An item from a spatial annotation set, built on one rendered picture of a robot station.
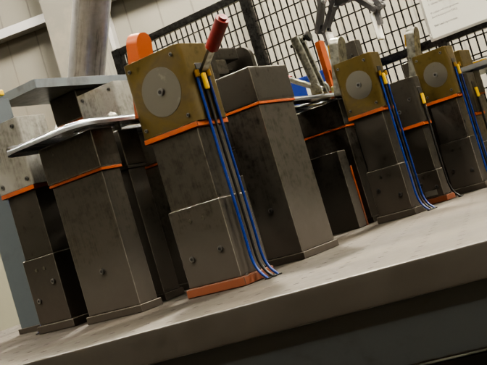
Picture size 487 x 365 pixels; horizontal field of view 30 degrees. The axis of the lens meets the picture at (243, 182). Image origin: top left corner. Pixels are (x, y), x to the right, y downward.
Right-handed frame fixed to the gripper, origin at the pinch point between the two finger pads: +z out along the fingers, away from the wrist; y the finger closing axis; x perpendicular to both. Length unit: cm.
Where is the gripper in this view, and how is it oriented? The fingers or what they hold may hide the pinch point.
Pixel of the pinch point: (357, 44)
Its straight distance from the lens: 238.6
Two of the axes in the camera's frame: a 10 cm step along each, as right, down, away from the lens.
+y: 7.9, -2.6, -5.6
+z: 2.9, 9.6, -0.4
